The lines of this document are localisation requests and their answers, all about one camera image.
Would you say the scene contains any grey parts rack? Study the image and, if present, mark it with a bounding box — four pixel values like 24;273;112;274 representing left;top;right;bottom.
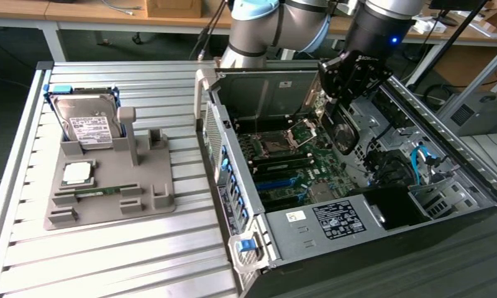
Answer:
43;107;179;231

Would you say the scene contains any open grey PC case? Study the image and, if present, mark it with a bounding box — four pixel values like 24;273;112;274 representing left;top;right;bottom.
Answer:
194;60;497;298

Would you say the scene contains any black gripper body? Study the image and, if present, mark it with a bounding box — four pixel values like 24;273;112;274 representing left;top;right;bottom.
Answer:
339;9;415;97

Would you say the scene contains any silver CPU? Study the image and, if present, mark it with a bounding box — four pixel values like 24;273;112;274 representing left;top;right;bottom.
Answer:
62;161;95;184

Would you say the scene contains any black slanted pole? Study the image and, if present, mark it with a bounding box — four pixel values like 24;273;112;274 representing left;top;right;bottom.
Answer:
406;0;494;91

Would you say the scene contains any silver hard disk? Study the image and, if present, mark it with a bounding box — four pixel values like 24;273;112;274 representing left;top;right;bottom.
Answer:
50;94;124;151

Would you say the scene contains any black power wire bundle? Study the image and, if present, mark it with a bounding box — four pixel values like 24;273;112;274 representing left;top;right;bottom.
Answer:
363;148;411;187

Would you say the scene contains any black monitor with stand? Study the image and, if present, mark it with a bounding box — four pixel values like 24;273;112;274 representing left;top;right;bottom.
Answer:
428;0;488;26

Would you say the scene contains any metal socket cover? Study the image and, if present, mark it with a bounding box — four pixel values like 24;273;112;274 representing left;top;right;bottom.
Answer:
284;119;319;148

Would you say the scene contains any white small box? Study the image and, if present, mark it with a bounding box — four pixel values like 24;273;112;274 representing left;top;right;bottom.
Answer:
412;17;448;34

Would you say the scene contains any green RAM stick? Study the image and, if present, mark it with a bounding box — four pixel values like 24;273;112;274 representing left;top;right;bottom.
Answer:
72;185;138;197

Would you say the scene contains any blue case latch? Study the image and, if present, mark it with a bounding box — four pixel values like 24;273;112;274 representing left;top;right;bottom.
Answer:
236;238;256;254

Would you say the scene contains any brown cardboard box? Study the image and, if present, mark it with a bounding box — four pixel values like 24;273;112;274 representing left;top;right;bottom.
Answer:
146;0;203;19

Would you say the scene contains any graphics card with fan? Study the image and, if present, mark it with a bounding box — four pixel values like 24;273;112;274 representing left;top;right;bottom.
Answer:
302;71;363;156

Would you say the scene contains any green motherboard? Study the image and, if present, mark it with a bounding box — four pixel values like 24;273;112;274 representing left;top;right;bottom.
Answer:
236;119;358;212

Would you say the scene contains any CPU socket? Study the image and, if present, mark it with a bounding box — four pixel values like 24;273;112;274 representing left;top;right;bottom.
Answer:
252;130;294;158

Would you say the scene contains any blue disk caddy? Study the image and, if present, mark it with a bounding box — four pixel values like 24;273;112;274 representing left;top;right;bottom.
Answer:
43;83;122;137

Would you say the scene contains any beige case handle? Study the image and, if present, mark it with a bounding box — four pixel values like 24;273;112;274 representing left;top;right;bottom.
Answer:
194;68;222;120

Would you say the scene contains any square chipset heatsink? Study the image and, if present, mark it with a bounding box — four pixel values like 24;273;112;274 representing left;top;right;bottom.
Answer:
308;183;338;203

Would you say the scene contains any grey power supply unit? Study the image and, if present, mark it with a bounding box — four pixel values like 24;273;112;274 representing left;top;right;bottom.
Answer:
264;194;390;260

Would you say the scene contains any grey computer tower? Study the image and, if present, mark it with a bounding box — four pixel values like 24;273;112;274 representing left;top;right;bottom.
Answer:
438;91;497;137

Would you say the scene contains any perforated metal drive cage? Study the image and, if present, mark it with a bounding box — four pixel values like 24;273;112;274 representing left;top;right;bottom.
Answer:
347;89;403;165

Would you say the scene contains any blue SATA wire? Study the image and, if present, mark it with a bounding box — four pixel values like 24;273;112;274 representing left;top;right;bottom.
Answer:
410;144;440;187

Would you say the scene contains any wooden desk with grey legs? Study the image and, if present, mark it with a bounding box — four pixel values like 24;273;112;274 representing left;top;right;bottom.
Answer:
0;0;234;63

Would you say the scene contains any cluttered wooden desk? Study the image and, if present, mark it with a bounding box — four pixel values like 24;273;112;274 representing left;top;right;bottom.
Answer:
327;6;497;88

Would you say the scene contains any grey cable on desk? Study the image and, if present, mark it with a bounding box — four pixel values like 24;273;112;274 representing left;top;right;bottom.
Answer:
102;0;144;16

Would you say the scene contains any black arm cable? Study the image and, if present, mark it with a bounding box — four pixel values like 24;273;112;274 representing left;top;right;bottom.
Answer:
190;0;228;62

